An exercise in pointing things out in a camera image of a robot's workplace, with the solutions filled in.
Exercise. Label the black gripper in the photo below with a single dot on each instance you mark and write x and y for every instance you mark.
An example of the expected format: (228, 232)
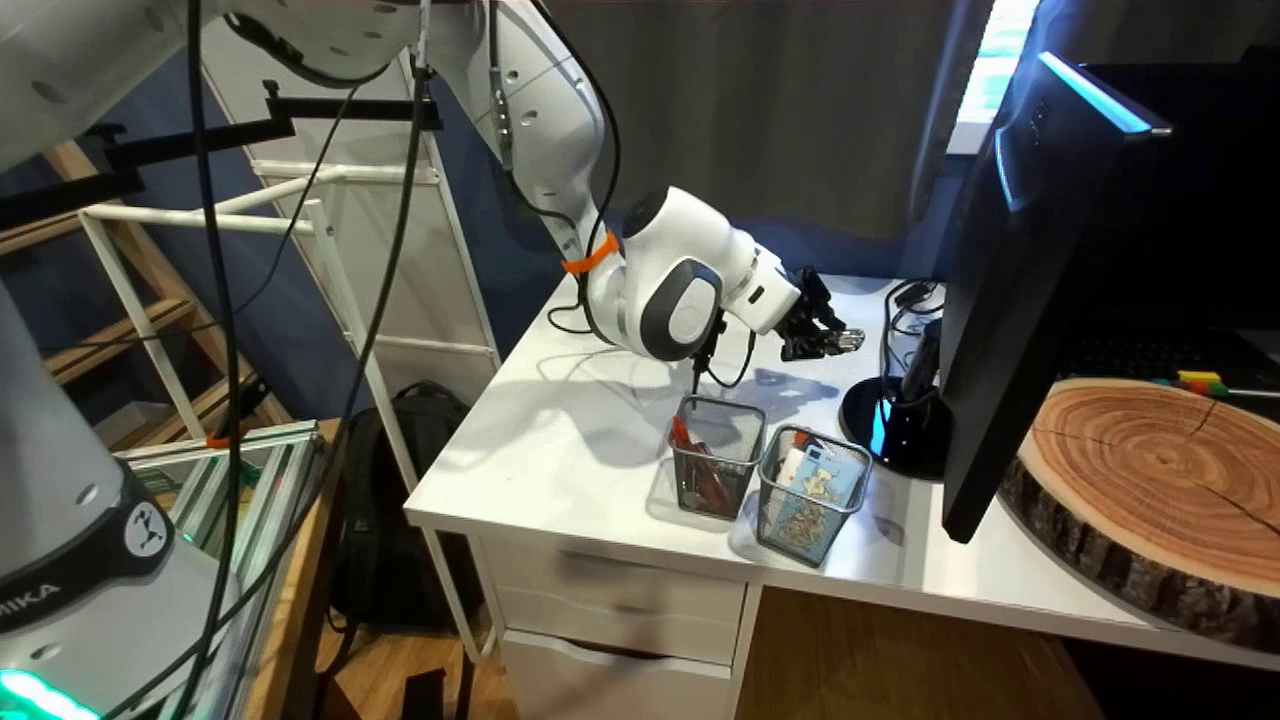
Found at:
(804, 307)

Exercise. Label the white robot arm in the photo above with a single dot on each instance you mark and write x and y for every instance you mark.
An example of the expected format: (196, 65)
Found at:
(665, 252)

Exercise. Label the clear glass jar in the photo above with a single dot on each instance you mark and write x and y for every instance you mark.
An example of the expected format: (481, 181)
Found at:
(913, 335)

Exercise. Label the blue map printed card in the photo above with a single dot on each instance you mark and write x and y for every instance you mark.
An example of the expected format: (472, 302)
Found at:
(826, 472)

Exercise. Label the small red object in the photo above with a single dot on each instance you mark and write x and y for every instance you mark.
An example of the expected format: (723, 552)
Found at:
(682, 434)

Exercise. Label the black computer monitor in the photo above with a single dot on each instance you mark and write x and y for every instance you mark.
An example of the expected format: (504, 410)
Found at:
(1040, 307)

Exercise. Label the grey curtain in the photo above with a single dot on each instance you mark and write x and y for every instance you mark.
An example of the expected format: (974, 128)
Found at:
(745, 120)

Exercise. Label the white desk drawer unit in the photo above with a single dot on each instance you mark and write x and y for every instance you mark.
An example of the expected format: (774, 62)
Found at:
(615, 600)

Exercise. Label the round wooden log slab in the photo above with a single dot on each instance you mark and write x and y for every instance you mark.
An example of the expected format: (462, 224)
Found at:
(1144, 493)

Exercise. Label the multicoloured puzzle cube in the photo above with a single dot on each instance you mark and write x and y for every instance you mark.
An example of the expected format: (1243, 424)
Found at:
(1201, 380)

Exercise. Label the black backpack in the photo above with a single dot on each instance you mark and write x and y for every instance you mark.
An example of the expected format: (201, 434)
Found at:
(394, 507)

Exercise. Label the wooden glass-top stand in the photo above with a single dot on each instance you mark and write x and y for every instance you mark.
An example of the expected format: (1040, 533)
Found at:
(302, 600)

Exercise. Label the wooden slat rack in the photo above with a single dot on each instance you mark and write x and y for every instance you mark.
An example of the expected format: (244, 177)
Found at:
(123, 342)

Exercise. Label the white metal shelf frame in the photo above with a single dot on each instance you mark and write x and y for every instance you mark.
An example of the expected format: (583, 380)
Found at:
(201, 215)

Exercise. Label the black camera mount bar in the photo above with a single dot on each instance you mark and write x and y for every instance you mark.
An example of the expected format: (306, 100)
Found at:
(201, 141)

